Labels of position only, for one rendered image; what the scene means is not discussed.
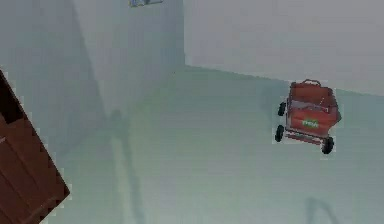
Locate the brown wooden cabinet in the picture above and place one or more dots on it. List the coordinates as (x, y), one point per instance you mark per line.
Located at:
(23, 173)

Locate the red wheeled cart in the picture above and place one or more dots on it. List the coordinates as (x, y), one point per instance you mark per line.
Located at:
(308, 115)

